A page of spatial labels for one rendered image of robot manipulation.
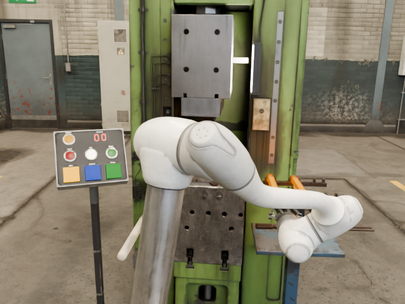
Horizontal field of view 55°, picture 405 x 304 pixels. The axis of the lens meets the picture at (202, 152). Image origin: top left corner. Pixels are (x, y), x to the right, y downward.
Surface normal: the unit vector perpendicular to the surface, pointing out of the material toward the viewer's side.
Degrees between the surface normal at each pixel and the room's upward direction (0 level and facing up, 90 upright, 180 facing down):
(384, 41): 90
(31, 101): 90
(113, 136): 60
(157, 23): 90
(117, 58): 90
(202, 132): 48
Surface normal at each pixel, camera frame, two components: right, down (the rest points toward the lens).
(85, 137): 0.29, -0.27
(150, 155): -0.66, 0.07
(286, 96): -0.10, 0.25
